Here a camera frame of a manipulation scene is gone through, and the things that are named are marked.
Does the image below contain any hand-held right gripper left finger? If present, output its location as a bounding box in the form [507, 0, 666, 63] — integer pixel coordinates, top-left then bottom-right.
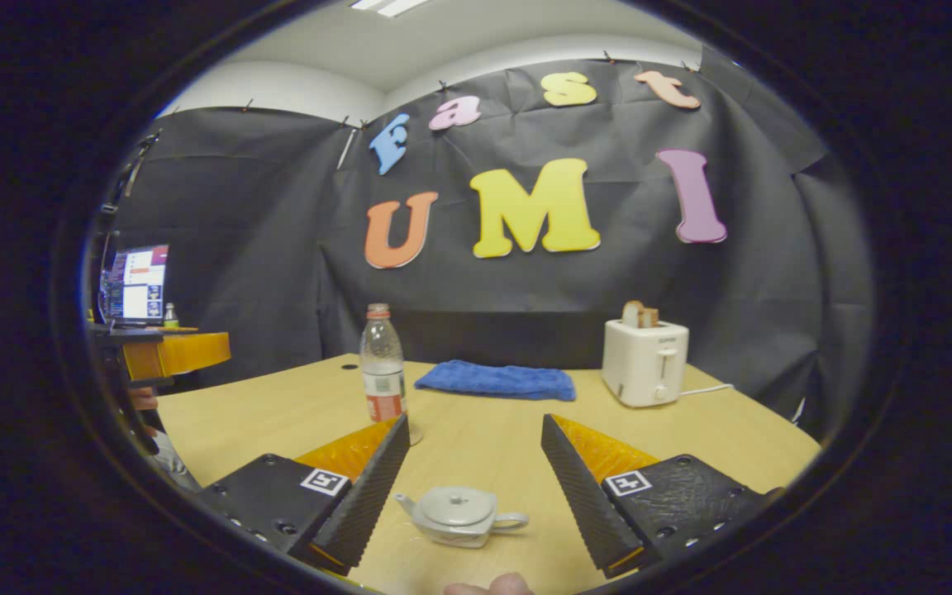
[195, 413, 411, 577]

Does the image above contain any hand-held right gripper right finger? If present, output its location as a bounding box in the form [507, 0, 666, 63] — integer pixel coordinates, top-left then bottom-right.
[540, 413, 787, 579]

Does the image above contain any white teacup lid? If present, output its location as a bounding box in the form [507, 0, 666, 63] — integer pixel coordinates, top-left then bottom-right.
[416, 486, 497, 528]

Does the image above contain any white ceramic teacup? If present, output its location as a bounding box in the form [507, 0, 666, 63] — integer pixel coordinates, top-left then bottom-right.
[396, 494, 530, 549]

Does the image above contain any clear plastic water bottle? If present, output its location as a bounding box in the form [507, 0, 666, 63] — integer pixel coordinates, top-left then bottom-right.
[359, 303, 423, 447]

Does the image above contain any computer monitor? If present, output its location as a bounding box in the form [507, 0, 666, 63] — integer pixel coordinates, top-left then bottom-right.
[104, 244, 169, 325]

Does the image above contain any blue towel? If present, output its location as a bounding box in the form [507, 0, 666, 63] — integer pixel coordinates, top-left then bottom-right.
[415, 359, 576, 402]

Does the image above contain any white toaster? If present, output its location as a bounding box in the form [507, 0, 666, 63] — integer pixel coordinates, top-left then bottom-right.
[602, 319, 690, 408]

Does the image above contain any ceiling light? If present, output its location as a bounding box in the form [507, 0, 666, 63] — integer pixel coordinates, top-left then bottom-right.
[350, 0, 431, 19]

